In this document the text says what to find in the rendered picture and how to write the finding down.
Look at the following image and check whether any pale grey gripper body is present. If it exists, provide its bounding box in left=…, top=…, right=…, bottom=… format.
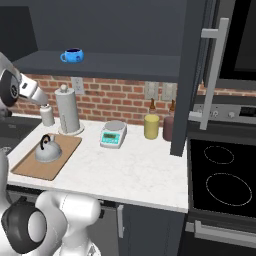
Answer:
left=27, top=85, right=50, bottom=107

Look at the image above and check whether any blue mug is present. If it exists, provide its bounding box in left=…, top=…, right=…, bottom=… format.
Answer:
left=59, top=47, right=85, bottom=64

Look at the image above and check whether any wooden tray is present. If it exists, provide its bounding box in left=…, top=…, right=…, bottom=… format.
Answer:
left=9, top=133, right=83, bottom=182

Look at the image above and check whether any dark grey base cabinet door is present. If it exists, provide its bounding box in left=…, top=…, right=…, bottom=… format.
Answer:
left=116, top=203, right=186, bottom=256

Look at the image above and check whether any grey white shaker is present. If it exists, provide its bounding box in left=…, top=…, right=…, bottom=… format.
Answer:
left=39, top=103, right=56, bottom=128

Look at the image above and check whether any white paper towel holder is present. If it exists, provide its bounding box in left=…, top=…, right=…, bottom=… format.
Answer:
left=54, top=83, right=85, bottom=137

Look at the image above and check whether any dark sink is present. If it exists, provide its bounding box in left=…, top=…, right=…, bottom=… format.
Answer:
left=0, top=114, right=43, bottom=156

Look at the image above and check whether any white kitchen scale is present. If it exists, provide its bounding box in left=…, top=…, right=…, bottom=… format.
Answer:
left=99, top=119, right=128, bottom=150

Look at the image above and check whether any yellow bottle with brown neck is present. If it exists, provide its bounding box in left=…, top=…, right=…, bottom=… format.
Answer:
left=143, top=98, right=161, bottom=141

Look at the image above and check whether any dark red bottle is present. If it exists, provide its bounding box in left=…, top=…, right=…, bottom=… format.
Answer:
left=162, top=99, right=178, bottom=142

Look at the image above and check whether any grey dishwasher front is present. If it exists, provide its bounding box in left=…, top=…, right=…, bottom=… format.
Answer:
left=89, top=199, right=120, bottom=256

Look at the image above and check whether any black stove with hob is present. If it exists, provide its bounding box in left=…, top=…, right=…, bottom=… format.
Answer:
left=178, top=94, right=256, bottom=256

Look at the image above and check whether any black microwave oven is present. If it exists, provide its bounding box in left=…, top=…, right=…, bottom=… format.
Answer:
left=203, top=0, right=256, bottom=92

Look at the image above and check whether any white wall outlet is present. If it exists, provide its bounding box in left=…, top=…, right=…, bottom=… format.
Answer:
left=70, top=76, right=85, bottom=96
left=144, top=80, right=160, bottom=101
left=161, top=82, right=178, bottom=102

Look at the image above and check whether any grey kettle with black handle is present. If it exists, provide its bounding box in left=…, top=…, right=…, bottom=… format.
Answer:
left=34, top=133, right=63, bottom=164

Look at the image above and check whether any dark grey wall cabinet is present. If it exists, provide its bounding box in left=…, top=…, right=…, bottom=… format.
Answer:
left=0, top=0, right=188, bottom=83

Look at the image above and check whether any grey base cabinet handle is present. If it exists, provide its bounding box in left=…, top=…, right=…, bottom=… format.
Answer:
left=116, top=203, right=125, bottom=240

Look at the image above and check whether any grey cabinet door handle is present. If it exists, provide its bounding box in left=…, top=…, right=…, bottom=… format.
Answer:
left=188, top=17, right=230, bottom=131

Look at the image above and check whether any grey oven door handle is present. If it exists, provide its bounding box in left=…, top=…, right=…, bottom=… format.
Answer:
left=193, top=219, right=256, bottom=249

